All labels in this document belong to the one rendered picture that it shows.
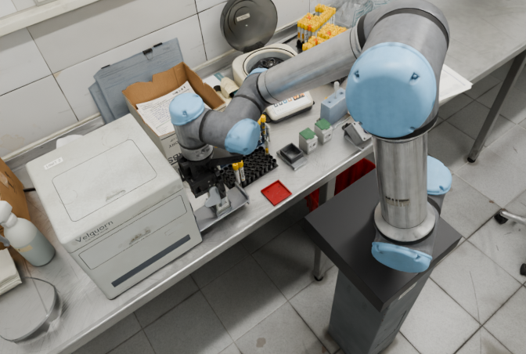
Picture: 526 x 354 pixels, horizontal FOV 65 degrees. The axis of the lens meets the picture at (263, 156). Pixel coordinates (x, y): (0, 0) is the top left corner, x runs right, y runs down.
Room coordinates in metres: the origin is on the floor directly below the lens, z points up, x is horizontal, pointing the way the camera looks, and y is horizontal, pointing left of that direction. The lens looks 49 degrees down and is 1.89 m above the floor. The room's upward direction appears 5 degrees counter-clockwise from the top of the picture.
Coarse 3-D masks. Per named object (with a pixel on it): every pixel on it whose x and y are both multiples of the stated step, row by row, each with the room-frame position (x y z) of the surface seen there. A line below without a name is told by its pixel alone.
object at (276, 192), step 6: (276, 180) 0.77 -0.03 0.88; (270, 186) 0.76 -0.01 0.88; (276, 186) 0.75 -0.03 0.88; (282, 186) 0.75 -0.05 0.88; (264, 192) 0.74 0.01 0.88; (270, 192) 0.74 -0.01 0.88; (276, 192) 0.73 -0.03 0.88; (282, 192) 0.73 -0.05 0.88; (288, 192) 0.73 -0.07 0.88; (270, 198) 0.71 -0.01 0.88; (276, 198) 0.71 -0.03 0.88; (282, 198) 0.70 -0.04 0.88; (276, 204) 0.69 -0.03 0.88
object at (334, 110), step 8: (344, 96) 1.02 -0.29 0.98; (328, 104) 0.99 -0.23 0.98; (336, 104) 0.99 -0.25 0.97; (344, 104) 1.02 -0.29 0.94; (320, 112) 1.00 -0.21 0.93; (328, 112) 0.98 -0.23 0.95; (336, 112) 0.99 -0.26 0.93; (344, 112) 1.02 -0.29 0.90; (328, 120) 0.98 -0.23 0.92; (336, 120) 1.00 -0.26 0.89; (344, 120) 1.00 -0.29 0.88
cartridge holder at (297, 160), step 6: (288, 144) 0.91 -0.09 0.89; (282, 150) 0.87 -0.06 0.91; (288, 150) 0.88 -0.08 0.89; (294, 150) 0.88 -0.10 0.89; (300, 150) 0.86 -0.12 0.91; (282, 156) 0.86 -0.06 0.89; (288, 156) 0.84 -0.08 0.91; (294, 156) 0.86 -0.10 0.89; (300, 156) 0.85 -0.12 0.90; (288, 162) 0.83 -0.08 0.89; (294, 162) 0.83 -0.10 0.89; (300, 162) 0.83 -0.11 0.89; (294, 168) 0.81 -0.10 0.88
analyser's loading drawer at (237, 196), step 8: (232, 192) 0.72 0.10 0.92; (240, 192) 0.72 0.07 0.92; (232, 200) 0.69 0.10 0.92; (240, 200) 0.69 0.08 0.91; (248, 200) 0.69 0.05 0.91; (200, 208) 0.67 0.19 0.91; (208, 208) 0.67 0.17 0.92; (232, 208) 0.66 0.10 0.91; (200, 216) 0.65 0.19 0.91; (208, 216) 0.64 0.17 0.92; (216, 216) 0.64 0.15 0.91; (224, 216) 0.64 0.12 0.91; (200, 224) 0.62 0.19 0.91; (208, 224) 0.62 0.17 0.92
